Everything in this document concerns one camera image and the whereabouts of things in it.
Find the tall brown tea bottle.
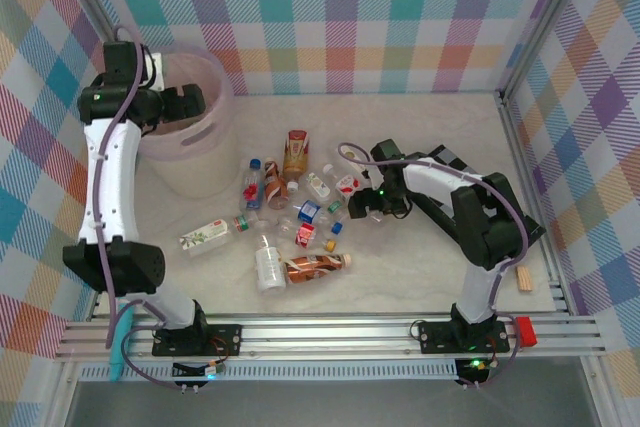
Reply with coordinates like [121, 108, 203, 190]
[282, 129, 309, 193]

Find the red label bottle yellow cap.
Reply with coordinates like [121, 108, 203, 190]
[294, 221, 337, 253]

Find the aluminium side rail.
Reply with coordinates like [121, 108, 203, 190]
[497, 91, 576, 321]

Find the brown coffee bottle white swirl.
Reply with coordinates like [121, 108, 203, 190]
[263, 156, 291, 211]

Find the white opaque plastic bottle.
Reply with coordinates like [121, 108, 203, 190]
[254, 234, 287, 293]

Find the red white yoghurt bottle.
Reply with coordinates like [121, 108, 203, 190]
[334, 174, 364, 198]

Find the white slotted cable duct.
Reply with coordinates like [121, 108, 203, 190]
[79, 364, 460, 382]

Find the clear bottle blue label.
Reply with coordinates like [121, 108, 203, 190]
[293, 199, 347, 237]

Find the red plastic block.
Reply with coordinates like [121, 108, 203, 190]
[514, 315, 537, 347]

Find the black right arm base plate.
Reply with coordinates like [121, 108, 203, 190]
[418, 320, 511, 354]

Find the aluminium mounting rail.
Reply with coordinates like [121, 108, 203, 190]
[53, 313, 607, 363]

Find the clear water bottle blue cap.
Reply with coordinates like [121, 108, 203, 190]
[241, 158, 265, 213]

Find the shiny copper plastic bottle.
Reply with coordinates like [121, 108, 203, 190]
[283, 252, 353, 284]

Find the teal plastic tool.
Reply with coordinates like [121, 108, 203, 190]
[108, 306, 135, 382]

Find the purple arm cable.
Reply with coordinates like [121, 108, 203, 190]
[337, 141, 530, 391]
[94, 25, 211, 391]

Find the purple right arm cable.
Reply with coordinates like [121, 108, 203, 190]
[337, 141, 530, 391]

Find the small clear plastic bottle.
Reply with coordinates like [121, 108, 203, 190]
[273, 214, 299, 238]

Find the clear bottle green leaf label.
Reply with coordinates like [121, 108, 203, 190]
[179, 213, 261, 254]

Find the pale pink plastic bin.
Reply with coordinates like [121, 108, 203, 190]
[134, 44, 240, 200]

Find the black connector board green light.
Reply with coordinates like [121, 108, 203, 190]
[453, 356, 501, 391]
[172, 360, 227, 393]

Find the small white bottle green label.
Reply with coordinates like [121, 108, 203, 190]
[305, 163, 335, 201]

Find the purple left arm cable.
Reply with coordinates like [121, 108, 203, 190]
[94, 25, 211, 391]

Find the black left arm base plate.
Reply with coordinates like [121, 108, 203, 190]
[152, 324, 244, 358]

